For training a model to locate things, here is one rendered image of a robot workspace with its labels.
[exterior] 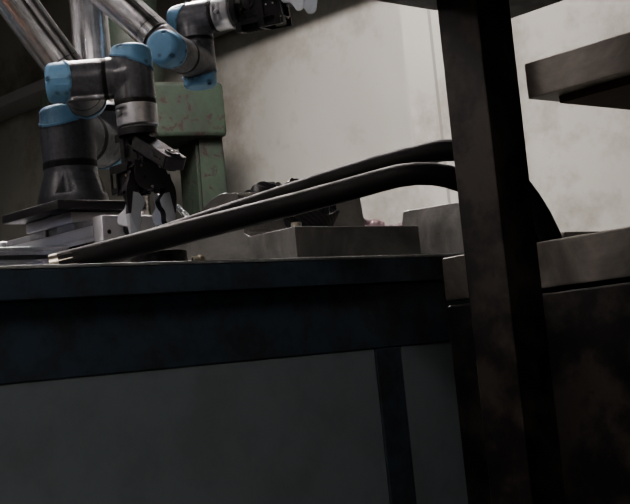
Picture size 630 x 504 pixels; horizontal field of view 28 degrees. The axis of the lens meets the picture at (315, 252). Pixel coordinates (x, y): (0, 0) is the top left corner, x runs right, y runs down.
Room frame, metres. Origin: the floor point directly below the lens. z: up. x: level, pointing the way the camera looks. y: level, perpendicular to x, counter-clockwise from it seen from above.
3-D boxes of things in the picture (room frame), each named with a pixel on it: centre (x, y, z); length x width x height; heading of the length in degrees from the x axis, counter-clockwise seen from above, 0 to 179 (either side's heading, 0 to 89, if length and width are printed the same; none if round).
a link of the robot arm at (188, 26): (2.71, 0.21, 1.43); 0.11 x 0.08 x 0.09; 70
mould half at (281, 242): (2.09, 0.10, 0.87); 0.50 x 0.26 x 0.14; 42
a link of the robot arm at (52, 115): (2.68, 0.50, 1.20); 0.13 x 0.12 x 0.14; 160
